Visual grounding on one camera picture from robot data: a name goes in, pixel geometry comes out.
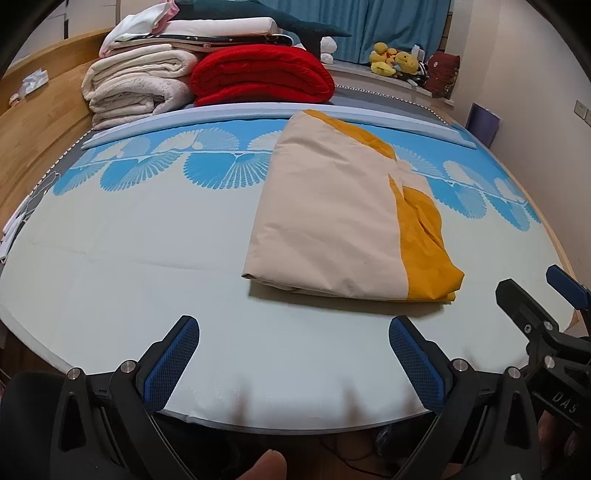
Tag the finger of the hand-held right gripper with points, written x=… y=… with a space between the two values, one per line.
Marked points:
x=565 y=281
x=521 y=300

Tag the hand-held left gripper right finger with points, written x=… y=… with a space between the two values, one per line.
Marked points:
x=418 y=369

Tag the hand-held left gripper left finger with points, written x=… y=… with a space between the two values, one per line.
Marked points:
x=173 y=364

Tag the beige and yellow hooded coat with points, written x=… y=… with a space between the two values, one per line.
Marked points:
x=323 y=207

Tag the person's right hand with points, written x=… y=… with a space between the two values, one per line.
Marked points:
x=558 y=438

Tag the person's left hand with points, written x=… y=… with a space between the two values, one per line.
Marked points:
x=265 y=467

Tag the blue patterned bed mat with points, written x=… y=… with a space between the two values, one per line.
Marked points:
x=138 y=277

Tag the person's left leg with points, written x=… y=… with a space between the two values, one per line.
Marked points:
x=27 y=415

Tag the purple bag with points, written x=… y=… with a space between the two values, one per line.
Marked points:
x=482 y=124

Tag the dark red cushion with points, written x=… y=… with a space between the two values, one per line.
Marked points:
x=442 y=74

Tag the striped plush toy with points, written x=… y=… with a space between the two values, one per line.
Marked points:
x=417 y=77

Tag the grey bed mattress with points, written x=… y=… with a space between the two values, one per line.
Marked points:
x=378 y=96

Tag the white fleece blanket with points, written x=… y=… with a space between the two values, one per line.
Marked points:
x=134 y=106

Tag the wooden bed headboard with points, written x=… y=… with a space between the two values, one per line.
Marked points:
x=41 y=138

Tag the yellow plush toy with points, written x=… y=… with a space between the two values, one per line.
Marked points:
x=406 y=63
x=382 y=60

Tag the white card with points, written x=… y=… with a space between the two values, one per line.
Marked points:
x=418 y=53

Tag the cream folded blanket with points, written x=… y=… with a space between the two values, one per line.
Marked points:
x=138 y=67

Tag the red folded blanket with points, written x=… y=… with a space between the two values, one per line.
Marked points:
x=263 y=76

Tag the tissue pack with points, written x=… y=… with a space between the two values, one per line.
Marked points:
x=34 y=83

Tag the blue curtain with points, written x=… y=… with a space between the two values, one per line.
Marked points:
x=369 y=23

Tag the white plush toy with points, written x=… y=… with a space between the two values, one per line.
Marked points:
x=328 y=48

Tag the dark-trimmed folded sheet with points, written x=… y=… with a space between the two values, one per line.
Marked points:
x=231 y=41

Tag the white folded quilt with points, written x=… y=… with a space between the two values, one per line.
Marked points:
x=217 y=26

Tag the white and pink cloth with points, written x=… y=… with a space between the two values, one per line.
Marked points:
x=134 y=25

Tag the teal shark plush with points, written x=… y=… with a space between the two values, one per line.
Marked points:
x=295 y=27

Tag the white wardrobe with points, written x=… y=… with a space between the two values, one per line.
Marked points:
x=60 y=23

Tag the wall switch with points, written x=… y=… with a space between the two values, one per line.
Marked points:
x=582 y=110

